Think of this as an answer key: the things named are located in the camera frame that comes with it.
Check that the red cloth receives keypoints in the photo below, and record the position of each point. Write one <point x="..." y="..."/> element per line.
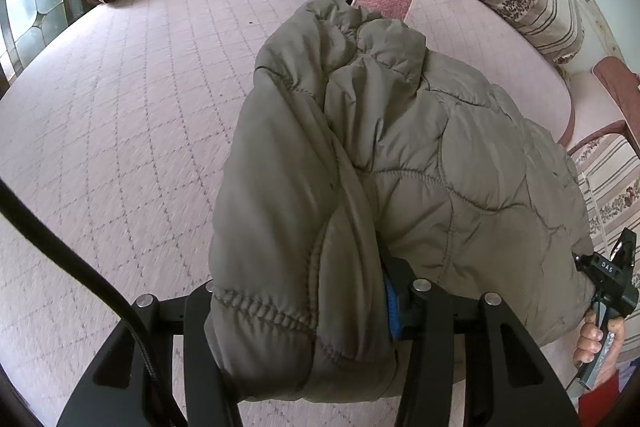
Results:
<point x="600" y="402"/>

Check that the stained glass window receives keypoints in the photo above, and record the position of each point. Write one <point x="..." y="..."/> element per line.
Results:
<point x="35" y="7"/>

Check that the olive quilted puffer jacket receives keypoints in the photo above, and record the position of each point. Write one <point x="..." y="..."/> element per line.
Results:
<point x="400" y="132"/>

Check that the pink pillow with red band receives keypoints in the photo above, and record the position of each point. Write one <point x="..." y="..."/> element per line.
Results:
<point x="450" y="2"/>

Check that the striped floral seat cushion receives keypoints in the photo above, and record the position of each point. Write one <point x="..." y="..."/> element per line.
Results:
<point x="615" y="187"/>

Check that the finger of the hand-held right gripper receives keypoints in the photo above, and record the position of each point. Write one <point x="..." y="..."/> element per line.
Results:
<point x="622" y="249"/>
<point x="590" y="264"/>

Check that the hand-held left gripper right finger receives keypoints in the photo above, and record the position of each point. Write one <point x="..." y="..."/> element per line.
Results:
<point x="392" y="312"/>

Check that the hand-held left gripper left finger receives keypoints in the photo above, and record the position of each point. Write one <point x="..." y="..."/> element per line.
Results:
<point x="200" y="307"/>

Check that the person's right hand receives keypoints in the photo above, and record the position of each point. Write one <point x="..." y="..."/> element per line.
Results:
<point x="590" y="339"/>

